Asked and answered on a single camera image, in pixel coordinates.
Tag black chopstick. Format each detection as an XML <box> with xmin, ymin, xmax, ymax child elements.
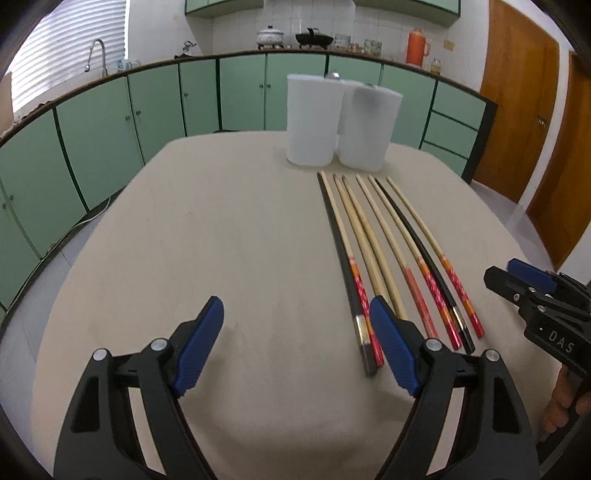
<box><xmin>375</xmin><ymin>177</ymin><xmax>476</xmax><ymax>355</ymax></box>
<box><xmin>317</xmin><ymin>172</ymin><xmax>378</xmax><ymax>377</ymax></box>

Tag red-handled bamboo chopstick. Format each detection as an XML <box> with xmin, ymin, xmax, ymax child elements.
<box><xmin>321</xmin><ymin>171</ymin><xmax>384</xmax><ymax>371</ymax></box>

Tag green lower kitchen cabinets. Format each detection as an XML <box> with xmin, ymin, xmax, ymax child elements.
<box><xmin>1</xmin><ymin>50</ymin><xmax>497</xmax><ymax>312</ymax></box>

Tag green kitchen cabinets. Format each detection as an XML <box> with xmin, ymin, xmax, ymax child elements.
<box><xmin>1</xmin><ymin>50</ymin><xmax>497</xmax><ymax>312</ymax></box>
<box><xmin>184</xmin><ymin>0</ymin><xmax>462</xmax><ymax>27</ymax></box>

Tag green upper kitchen cabinets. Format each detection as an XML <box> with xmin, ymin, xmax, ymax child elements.
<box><xmin>184</xmin><ymin>0</ymin><xmax>462</xmax><ymax>27</ymax></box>

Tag right human hand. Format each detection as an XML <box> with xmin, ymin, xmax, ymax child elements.
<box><xmin>542</xmin><ymin>365</ymin><xmax>575</xmax><ymax>434</ymax></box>

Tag brown wooden door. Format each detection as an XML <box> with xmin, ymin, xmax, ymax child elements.
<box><xmin>527</xmin><ymin>53</ymin><xmax>590</xmax><ymax>269</ymax></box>
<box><xmin>474</xmin><ymin>1</ymin><xmax>560</xmax><ymax>202</ymax></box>

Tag glass jar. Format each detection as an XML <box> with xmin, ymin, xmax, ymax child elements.
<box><xmin>430</xmin><ymin>58</ymin><xmax>442</xmax><ymax>75</ymax></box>

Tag orange thermos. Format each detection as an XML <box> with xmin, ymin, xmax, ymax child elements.
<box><xmin>406</xmin><ymin>28</ymin><xmax>431</xmax><ymax>68</ymax></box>

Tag white plastic utensil holder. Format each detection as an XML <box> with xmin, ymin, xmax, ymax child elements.
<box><xmin>287</xmin><ymin>74</ymin><xmax>404</xmax><ymax>173</ymax></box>

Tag glass container on counter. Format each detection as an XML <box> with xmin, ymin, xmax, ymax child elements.
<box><xmin>363</xmin><ymin>39</ymin><xmax>383</xmax><ymax>58</ymax></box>

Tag black wok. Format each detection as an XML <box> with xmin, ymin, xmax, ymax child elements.
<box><xmin>294</xmin><ymin>28</ymin><xmax>334</xmax><ymax>50</ymax></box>

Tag white cooking pot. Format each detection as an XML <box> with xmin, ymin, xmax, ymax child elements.
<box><xmin>256</xmin><ymin>25</ymin><xmax>284</xmax><ymax>50</ymax></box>

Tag chrome sink faucet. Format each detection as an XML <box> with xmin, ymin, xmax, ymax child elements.
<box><xmin>84</xmin><ymin>38</ymin><xmax>108</xmax><ymax>78</ymax></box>

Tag window blinds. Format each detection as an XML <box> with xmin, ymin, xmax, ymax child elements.
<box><xmin>8</xmin><ymin>1</ymin><xmax>128</xmax><ymax>111</ymax></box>

